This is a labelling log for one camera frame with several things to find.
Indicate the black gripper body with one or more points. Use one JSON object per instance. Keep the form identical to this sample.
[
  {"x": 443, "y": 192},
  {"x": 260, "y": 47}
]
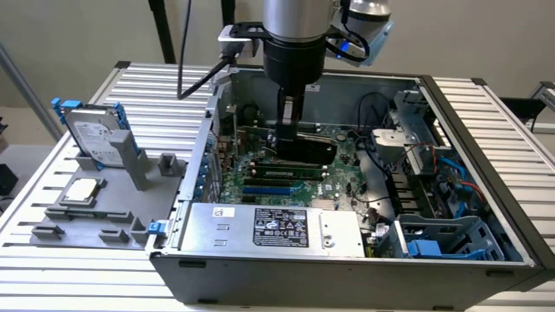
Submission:
[{"x": 293, "y": 61}]

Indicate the black graphics card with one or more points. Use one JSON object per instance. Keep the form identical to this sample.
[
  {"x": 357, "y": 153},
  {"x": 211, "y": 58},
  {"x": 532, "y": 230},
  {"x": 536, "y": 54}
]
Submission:
[{"x": 312, "y": 149}]

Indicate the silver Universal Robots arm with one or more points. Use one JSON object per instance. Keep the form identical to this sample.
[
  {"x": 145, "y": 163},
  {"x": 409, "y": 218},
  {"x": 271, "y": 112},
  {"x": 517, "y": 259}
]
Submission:
[{"x": 295, "y": 16}]

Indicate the installed RAM stick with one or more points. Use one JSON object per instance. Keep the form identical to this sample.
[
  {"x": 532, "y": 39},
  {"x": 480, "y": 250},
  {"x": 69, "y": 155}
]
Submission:
[{"x": 281, "y": 173}]

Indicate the blue expansion slot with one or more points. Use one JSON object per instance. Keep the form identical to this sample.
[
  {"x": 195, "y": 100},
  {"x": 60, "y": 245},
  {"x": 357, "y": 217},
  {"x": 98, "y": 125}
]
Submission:
[{"x": 271, "y": 189}]

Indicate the green motherboard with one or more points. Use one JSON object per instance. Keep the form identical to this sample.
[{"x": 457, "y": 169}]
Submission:
[{"x": 333, "y": 182}]

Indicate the small silver heatsink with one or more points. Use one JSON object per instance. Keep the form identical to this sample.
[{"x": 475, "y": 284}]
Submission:
[{"x": 324, "y": 204}]

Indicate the grey metal drive cage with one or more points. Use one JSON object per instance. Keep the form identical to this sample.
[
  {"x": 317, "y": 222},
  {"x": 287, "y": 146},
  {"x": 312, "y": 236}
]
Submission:
[{"x": 407, "y": 136}]

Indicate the silver power supply unit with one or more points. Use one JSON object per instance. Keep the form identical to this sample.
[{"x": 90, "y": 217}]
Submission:
[{"x": 243, "y": 227}]

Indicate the black stand pole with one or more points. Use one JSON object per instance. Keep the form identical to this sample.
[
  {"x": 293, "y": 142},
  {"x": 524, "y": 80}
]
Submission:
[{"x": 162, "y": 29}]

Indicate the grey parts rack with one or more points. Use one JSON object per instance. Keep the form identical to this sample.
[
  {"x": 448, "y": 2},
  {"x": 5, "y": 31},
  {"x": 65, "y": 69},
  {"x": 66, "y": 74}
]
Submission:
[{"x": 142, "y": 195}]

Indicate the blue case latch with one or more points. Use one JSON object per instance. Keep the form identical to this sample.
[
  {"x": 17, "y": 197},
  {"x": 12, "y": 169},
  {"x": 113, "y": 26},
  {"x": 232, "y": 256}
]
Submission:
[{"x": 156, "y": 227}]

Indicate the hard disk with blue rails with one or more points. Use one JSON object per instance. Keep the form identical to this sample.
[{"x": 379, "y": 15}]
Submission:
[{"x": 93, "y": 133}]

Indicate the open black PC case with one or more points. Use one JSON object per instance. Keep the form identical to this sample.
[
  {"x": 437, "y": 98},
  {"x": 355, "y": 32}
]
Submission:
[{"x": 347, "y": 279}]

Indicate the silver CPU chip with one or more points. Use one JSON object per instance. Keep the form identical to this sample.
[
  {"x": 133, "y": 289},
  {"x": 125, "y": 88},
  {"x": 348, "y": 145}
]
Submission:
[{"x": 81, "y": 190}]

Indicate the blue plastic disk bay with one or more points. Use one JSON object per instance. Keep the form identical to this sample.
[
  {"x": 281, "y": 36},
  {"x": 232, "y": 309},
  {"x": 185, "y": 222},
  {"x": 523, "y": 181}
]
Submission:
[{"x": 445, "y": 237}]

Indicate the green RAM stick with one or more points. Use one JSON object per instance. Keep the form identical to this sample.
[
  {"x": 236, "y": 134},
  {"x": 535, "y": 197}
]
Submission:
[{"x": 93, "y": 215}]

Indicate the black box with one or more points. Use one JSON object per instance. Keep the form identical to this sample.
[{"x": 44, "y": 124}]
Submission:
[{"x": 6, "y": 180}]

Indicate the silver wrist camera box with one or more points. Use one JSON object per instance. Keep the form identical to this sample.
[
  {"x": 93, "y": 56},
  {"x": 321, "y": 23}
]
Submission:
[{"x": 236, "y": 40}]

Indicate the aluminium profile rail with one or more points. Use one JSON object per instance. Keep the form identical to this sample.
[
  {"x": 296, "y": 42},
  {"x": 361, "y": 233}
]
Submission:
[{"x": 540, "y": 104}]

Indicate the aluminium frame post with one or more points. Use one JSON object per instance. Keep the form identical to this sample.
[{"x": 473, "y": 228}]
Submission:
[{"x": 25, "y": 91}]

